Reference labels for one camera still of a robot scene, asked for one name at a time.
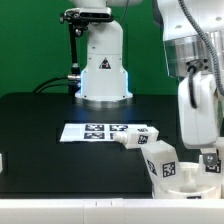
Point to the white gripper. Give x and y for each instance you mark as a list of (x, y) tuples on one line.
[(200, 127)]

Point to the black camera on stand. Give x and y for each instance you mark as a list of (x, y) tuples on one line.
[(78, 20)]

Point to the white front wall bar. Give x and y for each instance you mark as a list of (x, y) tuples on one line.
[(111, 211)]

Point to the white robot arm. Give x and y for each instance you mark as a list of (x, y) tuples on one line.
[(180, 37)]

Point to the white left wall block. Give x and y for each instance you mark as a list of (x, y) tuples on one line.
[(1, 163)]

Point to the white marker sheet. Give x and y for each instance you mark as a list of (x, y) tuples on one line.
[(93, 132)]

